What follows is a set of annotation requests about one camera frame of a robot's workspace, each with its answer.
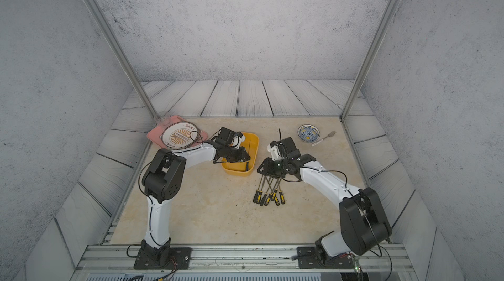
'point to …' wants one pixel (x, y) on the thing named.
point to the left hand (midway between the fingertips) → (252, 158)
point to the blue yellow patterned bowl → (308, 133)
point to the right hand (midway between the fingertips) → (260, 170)
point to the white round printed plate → (180, 134)
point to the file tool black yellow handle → (247, 165)
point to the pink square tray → (155, 134)
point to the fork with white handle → (331, 134)
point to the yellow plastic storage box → (243, 169)
